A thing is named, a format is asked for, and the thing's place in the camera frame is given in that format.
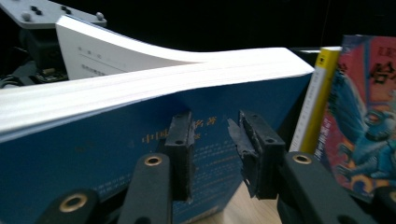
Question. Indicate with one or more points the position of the red illustrated book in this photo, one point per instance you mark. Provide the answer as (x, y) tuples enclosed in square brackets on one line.
[(367, 124)]

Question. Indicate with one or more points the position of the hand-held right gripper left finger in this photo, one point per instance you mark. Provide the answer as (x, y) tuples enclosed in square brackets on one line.
[(182, 155)]

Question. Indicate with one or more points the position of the blue book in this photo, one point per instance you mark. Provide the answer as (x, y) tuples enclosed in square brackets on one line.
[(93, 149)]

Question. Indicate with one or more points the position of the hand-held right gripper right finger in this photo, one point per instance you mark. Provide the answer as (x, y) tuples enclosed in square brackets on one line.
[(264, 161)]

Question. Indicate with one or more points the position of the yellow book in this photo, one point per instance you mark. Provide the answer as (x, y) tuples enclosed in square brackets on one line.
[(320, 102)]

